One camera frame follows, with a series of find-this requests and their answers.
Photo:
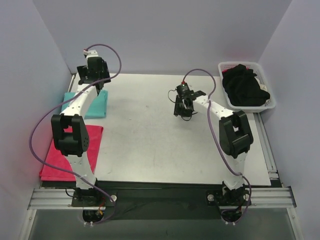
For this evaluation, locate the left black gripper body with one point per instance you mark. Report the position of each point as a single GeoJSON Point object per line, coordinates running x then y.
{"type": "Point", "coordinates": [100, 88]}

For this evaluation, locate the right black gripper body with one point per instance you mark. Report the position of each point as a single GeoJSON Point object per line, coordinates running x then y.
{"type": "Point", "coordinates": [180, 107]}

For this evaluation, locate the teal t shirt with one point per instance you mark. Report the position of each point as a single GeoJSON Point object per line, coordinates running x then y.
{"type": "Point", "coordinates": [97, 109]}

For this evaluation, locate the black t shirt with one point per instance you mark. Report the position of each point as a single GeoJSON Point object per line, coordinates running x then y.
{"type": "Point", "coordinates": [242, 88]}

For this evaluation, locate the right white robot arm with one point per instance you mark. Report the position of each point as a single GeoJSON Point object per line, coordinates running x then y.
{"type": "Point", "coordinates": [231, 130]}

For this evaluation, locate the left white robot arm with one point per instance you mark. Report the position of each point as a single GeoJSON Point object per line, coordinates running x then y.
{"type": "Point", "coordinates": [70, 134]}

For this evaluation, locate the white garment in basket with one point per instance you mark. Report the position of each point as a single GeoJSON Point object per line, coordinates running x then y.
{"type": "Point", "coordinates": [261, 85]}

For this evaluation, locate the white plastic laundry basket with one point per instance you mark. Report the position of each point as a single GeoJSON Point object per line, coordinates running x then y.
{"type": "Point", "coordinates": [257, 69]}

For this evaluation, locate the folded pink t shirt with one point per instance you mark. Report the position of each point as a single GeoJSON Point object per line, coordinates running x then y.
{"type": "Point", "coordinates": [54, 157]}

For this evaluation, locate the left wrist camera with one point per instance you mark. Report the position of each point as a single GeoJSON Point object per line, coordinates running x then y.
{"type": "Point", "coordinates": [90, 53]}

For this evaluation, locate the aluminium left side rail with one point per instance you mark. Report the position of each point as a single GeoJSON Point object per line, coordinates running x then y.
{"type": "Point", "coordinates": [70, 88]}

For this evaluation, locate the aluminium rail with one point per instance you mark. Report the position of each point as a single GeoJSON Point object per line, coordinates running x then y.
{"type": "Point", "coordinates": [267, 153]}
{"type": "Point", "coordinates": [70, 88]}
{"type": "Point", "coordinates": [266, 197]}

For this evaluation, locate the aluminium right side rail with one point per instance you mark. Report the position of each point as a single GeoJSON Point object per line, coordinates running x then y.
{"type": "Point", "coordinates": [267, 153]}

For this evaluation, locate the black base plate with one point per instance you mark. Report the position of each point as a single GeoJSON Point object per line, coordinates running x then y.
{"type": "Point", "coordinates": [161, 201]}

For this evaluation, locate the aluminium front rail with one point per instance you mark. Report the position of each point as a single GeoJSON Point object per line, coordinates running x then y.
{"type": "Point", "coordinates": [266, 197]}

